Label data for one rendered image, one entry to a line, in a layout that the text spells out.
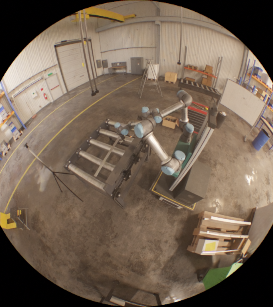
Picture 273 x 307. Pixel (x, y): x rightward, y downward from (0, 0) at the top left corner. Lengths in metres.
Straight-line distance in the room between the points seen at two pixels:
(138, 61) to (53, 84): 7.71
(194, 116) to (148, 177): 2.05
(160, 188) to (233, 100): 4.50
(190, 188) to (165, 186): 0.61
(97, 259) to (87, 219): 0.89
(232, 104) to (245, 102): 0.64
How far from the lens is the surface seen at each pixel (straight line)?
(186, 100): 1.14
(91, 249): 2.44
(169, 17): 11.03
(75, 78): 11.50
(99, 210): 2.33
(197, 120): 3.25
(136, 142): 1.37
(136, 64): 11.39
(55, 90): 10.39
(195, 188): 1.58
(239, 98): 5.14
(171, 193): 1.99
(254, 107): 5.21
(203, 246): 2.01
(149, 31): 11.71
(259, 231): 3.22
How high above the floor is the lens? 2.17
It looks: 53 degrees down
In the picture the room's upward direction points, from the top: 3 degrees counter-clockwise
